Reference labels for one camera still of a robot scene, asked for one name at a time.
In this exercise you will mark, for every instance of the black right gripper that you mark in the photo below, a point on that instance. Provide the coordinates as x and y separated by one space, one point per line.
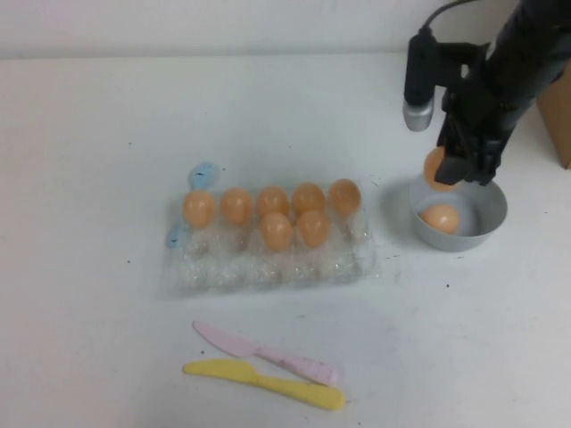
479 107

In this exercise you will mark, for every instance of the orange plastic egg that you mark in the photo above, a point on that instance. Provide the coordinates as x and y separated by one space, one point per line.
236 205
276 231
199 209
313 228
432 171
441 218
345 196
272 200
308 197

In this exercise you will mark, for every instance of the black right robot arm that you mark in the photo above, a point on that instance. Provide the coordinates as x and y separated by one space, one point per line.
531 40

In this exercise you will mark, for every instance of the brown cardboard box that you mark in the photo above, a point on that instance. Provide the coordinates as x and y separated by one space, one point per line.
557 129

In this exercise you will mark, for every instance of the clear plastic egg tray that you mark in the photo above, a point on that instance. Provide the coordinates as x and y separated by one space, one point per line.
267 276

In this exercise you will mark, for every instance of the grey plastic bowl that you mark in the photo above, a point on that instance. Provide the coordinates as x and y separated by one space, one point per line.
464 243

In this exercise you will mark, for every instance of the pink plastic knife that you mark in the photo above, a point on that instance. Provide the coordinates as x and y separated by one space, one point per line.
267 352

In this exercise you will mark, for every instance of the yellow plastic knife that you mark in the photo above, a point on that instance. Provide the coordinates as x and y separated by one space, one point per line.
267 383

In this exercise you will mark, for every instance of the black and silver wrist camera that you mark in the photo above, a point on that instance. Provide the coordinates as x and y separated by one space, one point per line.
419 89

